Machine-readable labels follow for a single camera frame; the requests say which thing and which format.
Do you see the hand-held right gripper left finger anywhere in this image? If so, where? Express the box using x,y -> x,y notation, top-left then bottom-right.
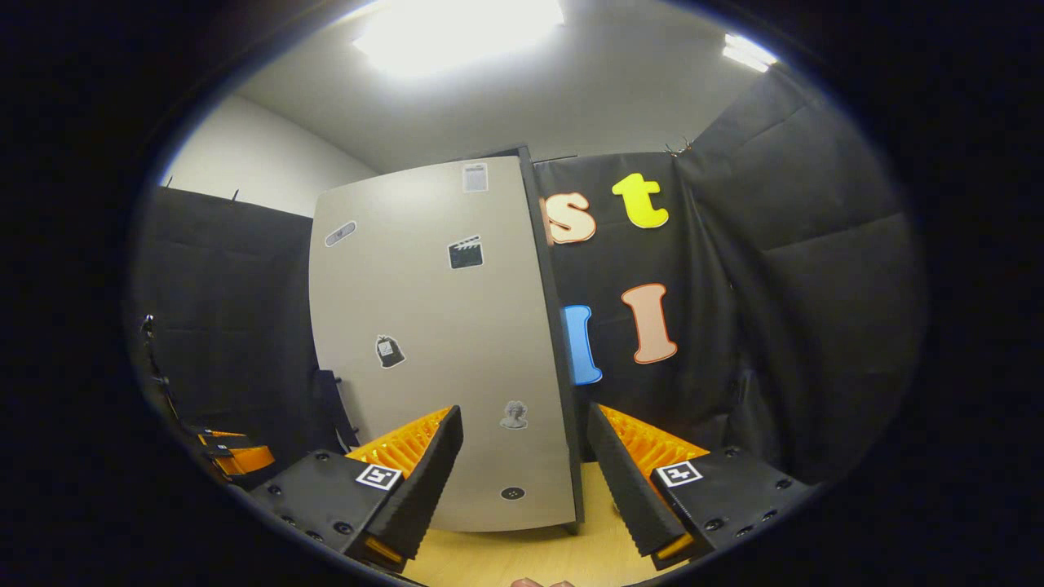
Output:
249,405 -> 464,572

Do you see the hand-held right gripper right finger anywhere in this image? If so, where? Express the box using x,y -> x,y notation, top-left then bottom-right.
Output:
586,402 -> 816,572

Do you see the black cabinet door handle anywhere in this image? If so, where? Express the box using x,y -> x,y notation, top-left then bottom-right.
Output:
314,369 -> 360,453

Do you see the dark grey cabinet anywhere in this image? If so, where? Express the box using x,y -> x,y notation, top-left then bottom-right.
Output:
481,145 -> 586,536

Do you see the grey cabinet door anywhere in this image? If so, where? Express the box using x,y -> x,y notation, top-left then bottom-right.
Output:
308,157 -> 577,533

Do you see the black backdrop cloth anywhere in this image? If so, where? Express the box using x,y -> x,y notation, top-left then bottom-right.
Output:
126,65 -> 927,490

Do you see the small ceiling light panel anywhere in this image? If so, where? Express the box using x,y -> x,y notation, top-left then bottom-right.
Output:
722,33 -> 780,74

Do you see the large ceiling light panel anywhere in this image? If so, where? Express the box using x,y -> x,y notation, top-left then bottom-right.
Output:
352,0 -> 565,78

